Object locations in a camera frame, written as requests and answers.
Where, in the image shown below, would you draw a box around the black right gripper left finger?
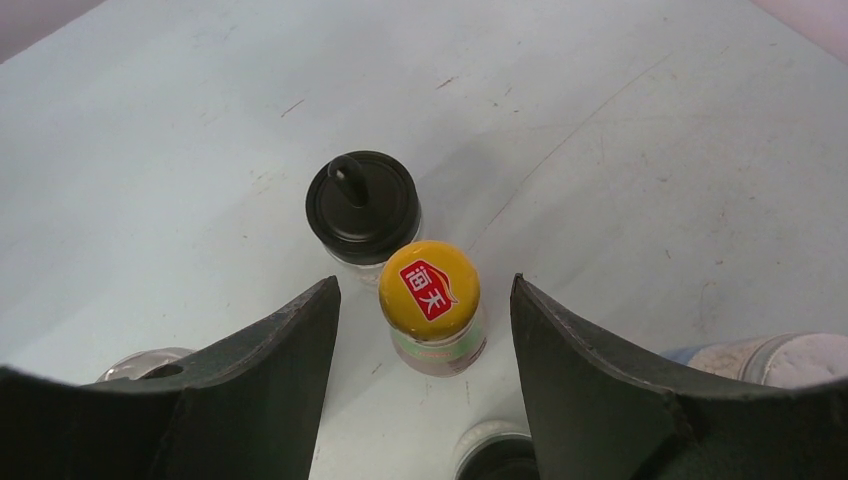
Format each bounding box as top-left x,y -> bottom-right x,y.
1,276 -> 341,479

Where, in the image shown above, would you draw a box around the black-spout-lid jar white beads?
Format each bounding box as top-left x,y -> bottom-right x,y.
305,150 -> 423,288

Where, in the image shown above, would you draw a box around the large black-lid jar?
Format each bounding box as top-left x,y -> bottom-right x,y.
452,420 -> 541,480

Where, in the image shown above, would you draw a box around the yellow-cap sauce bottle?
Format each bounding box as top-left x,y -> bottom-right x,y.
378,240 -> 487,377

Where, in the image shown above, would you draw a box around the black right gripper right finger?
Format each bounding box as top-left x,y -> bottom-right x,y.
510,275 -> 847,479

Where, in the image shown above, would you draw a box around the blue-label silver-lid jar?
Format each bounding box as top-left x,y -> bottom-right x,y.
661,333 -> 847,389
96,347 -> 194,383

